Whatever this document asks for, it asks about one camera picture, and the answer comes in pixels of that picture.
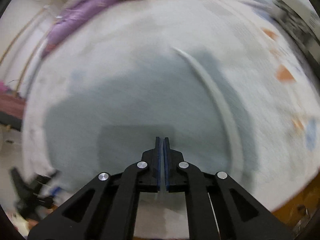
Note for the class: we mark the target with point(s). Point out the wooden barre rail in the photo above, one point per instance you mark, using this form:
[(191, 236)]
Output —
[(15, 40), (28, 63)]

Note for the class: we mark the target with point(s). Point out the folded white clothes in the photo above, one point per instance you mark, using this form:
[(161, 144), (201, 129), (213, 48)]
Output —
[(297, 2)]

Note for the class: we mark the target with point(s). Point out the purple floral quilt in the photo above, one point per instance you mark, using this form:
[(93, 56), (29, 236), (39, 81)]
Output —
[(82, 7)]

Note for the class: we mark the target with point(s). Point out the pink towel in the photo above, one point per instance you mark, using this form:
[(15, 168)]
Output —
[(3, 87)]

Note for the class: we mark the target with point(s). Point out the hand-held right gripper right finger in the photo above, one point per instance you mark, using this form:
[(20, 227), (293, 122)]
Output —
[(166, 165)]

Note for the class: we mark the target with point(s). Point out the patterned bed sheet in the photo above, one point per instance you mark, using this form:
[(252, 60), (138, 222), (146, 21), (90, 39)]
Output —
[(150, 30)]

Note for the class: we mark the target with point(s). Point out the grey zip hoodie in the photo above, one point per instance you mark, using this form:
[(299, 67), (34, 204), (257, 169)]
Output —
[(125, 110)]

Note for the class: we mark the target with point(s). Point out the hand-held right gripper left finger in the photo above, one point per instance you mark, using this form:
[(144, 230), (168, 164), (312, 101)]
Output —
[(158, 165)]

